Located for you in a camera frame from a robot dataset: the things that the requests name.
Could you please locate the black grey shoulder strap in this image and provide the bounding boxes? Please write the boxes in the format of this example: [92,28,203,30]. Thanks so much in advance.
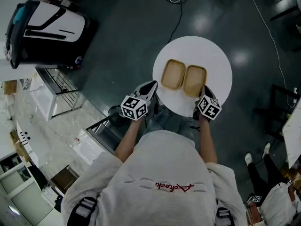
[66,196,98,226]
[215,207,235,226]

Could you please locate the round white table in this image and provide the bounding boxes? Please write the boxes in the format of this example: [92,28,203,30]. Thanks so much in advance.
[152,35,233,118]

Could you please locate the person's left forearm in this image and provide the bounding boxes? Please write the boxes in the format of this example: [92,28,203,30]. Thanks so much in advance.
[114,118,144,162]

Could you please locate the white drawer unit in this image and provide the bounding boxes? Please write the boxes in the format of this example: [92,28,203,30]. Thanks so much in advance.
[71,118,123,167]

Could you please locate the person's white sweatshirt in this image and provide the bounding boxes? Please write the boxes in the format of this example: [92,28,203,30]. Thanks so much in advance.
[61,129,248,226]

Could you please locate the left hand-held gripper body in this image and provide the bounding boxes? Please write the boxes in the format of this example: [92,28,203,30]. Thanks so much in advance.
[120,88,158,121]

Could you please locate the white cable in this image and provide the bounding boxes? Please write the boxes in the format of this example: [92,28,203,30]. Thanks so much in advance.
[241,0,297,108]

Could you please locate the tan small container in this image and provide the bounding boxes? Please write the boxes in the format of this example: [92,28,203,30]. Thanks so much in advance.
[161,59,186,90]
[182,65,208,98]

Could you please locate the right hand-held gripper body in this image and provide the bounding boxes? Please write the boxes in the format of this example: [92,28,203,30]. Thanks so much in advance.
[192,93,222,122]

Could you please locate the black and white suitcase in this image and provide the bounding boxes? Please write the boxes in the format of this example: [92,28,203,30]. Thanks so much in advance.
[4,0,98,70]

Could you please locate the white cabinet with metal rack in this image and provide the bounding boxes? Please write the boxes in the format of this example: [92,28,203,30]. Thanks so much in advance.
[29,66,83,122]

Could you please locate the person's jeans legs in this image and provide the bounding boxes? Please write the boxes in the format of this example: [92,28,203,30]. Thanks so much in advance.
[143,100,201,141]

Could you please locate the round black stool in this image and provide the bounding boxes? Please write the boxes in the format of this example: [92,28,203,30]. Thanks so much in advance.
[107,105,129,128]

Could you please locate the black chair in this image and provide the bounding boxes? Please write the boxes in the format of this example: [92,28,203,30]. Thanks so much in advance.
[269,0,301,21]
[253,84,295,141]

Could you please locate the person's right forearm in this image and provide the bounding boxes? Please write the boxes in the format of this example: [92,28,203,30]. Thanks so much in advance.
[197,118,218,164]

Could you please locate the black cable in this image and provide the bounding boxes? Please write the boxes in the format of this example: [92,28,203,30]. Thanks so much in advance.
[140,0,184,45]

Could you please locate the white marble table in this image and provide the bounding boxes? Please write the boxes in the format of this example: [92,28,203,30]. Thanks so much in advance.
[281,106,301,170]

